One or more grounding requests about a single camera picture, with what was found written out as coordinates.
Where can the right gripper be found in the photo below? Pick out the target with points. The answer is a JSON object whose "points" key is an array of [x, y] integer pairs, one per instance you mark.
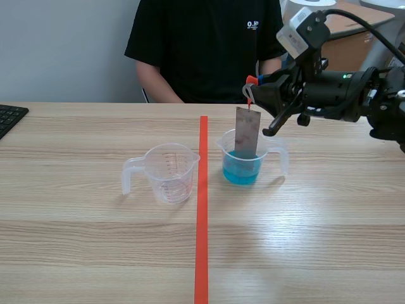
{"points": [[332, 95]]}

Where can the grey metal plate orange strip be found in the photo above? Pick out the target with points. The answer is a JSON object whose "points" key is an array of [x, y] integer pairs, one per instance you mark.
{"points": [[247, 133]]}

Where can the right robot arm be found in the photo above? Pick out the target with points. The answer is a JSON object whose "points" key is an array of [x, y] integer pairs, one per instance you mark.
{"points": [[387, 95]]}

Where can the clear beaker with blue liquid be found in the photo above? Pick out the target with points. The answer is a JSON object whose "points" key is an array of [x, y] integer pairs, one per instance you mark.
{"points": [[240, 172]]}

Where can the brown cardboard box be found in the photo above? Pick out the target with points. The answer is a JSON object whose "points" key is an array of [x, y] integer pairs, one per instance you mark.
{"points": [[343, 54]]}

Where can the person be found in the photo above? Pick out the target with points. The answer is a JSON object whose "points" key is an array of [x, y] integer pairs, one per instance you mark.
{"points": [[202, 50]]}

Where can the empty clear plastic beaker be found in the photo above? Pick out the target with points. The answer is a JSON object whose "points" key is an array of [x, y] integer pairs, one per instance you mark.
{"points": [[172, 177]]}

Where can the black keyboard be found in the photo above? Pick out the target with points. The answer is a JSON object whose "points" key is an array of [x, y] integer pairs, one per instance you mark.
{"points": [[8, 120]]}

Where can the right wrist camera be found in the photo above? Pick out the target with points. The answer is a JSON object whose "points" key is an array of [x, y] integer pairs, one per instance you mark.
{"points": [[294, 35]]}

